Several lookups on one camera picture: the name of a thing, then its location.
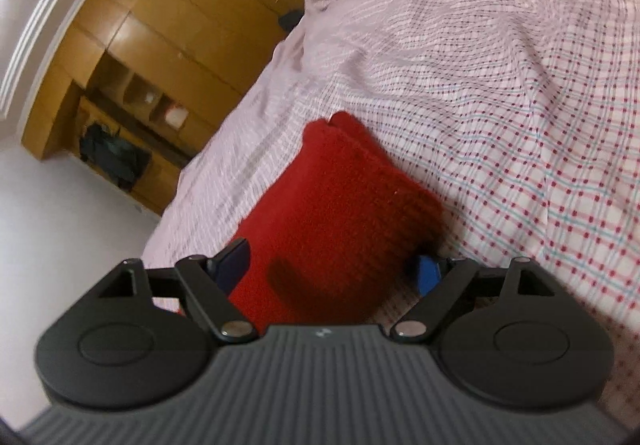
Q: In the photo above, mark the red knitted cardigan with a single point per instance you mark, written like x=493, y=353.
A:
x=330, y=237

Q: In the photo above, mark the wooden wardrobe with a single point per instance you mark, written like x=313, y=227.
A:
x=123, y=63

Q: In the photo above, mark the pink checkered bed sheet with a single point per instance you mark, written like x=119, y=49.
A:
x=522, y=115

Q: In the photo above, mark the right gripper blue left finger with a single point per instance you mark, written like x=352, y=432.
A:
x=228, y=267

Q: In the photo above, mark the black garment in wardrobe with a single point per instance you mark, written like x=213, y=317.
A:
x=122, y=162

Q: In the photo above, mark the white red item on shelf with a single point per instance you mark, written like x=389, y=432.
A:
x=175, y=117

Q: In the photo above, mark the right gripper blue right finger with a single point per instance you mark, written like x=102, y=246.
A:
x=431, y=272

